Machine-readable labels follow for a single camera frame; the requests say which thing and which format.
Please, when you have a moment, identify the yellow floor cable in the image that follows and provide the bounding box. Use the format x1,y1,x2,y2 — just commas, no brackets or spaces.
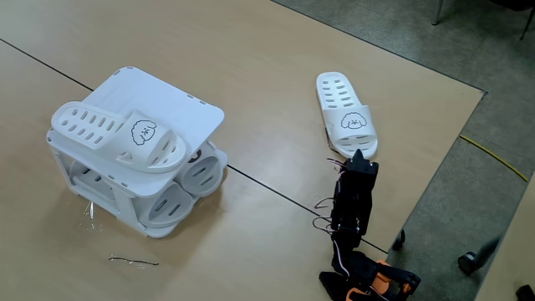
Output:
459,134,530,183

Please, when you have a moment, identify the metal chair leg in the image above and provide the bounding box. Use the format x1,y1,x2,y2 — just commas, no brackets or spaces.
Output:
431,0,444,26

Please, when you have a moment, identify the grey bear slipper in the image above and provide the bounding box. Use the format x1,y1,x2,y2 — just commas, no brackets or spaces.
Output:
69,161,196,229
178,141,229,198

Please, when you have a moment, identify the white dog slipper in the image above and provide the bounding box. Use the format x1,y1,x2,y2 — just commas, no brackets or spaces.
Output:
316,71,379,160
50,100,188,174

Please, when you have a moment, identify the black chair leg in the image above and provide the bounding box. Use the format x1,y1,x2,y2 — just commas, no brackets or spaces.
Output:
519,6,535,42

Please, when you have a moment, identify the white two-shelf shoe rack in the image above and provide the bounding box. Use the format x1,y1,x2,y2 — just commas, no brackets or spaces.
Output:
45,65,229,239

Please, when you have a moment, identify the black caster wheel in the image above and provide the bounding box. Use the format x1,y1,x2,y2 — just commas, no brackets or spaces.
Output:
516,284,535,301
391,228,406,252
457,236,502,276

